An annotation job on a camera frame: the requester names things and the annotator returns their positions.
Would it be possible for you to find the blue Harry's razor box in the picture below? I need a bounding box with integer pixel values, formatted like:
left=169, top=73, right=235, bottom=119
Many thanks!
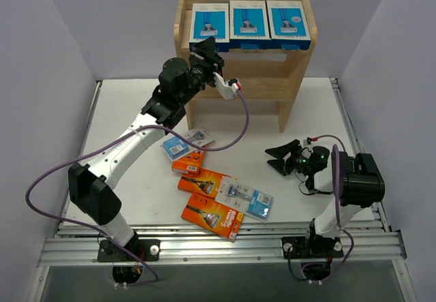
left=266, top=0, right=311, bottom=50
left=189, top=3, right=230, bottom=52
left=230, top=0, right=270, bottom=50

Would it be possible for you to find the clear blister razor pack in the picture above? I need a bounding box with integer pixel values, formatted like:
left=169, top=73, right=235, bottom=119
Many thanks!
left=161, top=129, right=214, bottom=162
left=215, top=177, right=274, bottom=222

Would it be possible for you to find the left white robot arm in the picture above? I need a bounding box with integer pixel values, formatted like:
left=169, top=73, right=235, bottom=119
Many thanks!
left=68, top=37, right=224, bottom=260

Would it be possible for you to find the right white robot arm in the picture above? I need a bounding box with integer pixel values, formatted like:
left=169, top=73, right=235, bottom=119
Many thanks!
left=265, top=138, right=386, bottom=260

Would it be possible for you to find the wooden shelf unit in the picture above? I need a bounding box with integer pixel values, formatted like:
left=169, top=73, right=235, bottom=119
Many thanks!
left=174, top=0, right=317, bottom=133

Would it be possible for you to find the orange Gillette Fusion box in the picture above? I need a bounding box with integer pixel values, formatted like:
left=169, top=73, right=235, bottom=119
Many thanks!
left=177, top=169, right=230, bottom=199
left=181, top=194, right=244, bottom=241

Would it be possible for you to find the orange Gillette Styler box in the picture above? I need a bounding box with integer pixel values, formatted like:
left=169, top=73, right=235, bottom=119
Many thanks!
left=172, top=149, right=206, bottom=176

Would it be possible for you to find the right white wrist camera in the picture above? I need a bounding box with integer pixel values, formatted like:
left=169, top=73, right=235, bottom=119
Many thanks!
left=302, top=137, right=319, bottom=147

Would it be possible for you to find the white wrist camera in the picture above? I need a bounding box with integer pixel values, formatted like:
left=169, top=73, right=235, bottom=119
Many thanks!
left=213, top=72, right=241, bottom=100
left=302, top=137, right=319, bottom=147

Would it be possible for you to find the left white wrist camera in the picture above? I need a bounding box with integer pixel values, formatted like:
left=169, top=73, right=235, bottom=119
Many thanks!
left=213, top=72, right=241, bottom=100

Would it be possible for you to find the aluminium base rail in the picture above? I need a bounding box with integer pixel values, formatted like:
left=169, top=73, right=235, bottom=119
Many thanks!
left=40, top=77, right=406, bottom=267

